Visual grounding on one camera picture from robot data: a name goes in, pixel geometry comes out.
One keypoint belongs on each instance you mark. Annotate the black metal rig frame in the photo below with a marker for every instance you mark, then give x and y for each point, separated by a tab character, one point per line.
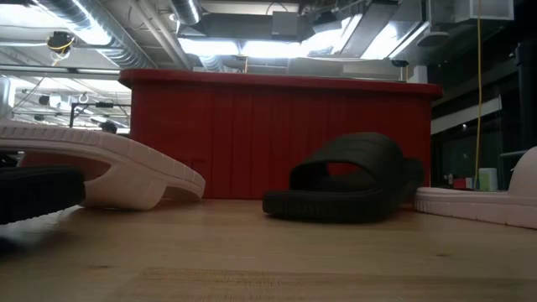
105	105

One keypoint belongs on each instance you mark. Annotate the grey rectangular air duct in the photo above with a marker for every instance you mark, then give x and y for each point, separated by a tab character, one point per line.
369	29

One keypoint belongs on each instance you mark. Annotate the black pillar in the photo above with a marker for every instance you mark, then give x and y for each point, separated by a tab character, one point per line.
526	92

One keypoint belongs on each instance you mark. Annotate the silver spiral air duct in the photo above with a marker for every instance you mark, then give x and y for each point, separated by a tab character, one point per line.
186	10
121	46

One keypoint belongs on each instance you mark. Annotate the pink slide sandal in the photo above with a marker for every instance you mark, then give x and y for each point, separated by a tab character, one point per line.
470	205
138	184

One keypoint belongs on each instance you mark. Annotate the pale green box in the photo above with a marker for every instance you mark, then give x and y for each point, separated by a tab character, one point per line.
488	179

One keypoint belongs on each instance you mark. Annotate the small red box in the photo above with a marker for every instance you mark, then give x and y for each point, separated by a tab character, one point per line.
460	183

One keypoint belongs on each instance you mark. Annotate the black slide sandal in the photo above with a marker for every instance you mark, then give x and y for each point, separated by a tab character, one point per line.
38	193
361	151

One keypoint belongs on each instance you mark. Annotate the red plastic bin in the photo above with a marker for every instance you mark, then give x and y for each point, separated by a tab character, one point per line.
251	138

